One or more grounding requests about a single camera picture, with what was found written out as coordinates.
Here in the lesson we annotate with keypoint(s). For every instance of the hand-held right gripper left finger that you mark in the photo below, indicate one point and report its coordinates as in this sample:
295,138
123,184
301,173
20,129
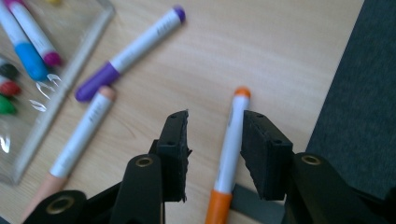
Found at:
175,155

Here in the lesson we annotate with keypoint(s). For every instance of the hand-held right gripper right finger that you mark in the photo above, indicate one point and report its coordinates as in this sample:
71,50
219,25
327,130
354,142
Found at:
267,161

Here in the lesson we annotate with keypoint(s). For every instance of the orange marker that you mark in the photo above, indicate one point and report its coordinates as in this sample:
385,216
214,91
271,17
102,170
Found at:
232,149

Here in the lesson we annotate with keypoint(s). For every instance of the peach marker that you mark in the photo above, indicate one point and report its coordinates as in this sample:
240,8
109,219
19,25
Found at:
81,137

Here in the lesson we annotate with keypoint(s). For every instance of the purple marker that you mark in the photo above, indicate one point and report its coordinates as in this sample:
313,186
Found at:
99,81

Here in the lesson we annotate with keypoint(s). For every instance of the clear plastic bag white trim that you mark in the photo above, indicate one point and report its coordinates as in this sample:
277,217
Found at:
43,127

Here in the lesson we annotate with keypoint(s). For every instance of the magenta marker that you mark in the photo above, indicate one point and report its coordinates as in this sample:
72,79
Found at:
53,58

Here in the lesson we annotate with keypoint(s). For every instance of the light blue marker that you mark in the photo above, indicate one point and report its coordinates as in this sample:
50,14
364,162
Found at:
29,60

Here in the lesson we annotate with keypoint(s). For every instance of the green marker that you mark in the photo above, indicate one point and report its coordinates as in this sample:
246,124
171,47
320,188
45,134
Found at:
5,106

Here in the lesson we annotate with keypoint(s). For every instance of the red marker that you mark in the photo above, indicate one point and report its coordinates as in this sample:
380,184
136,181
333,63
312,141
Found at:
9,88

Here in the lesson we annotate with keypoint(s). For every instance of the black marker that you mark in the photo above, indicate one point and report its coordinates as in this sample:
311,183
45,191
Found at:
7,70

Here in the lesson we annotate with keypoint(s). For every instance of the grey tape strip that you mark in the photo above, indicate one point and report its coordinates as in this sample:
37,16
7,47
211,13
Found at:
255,205

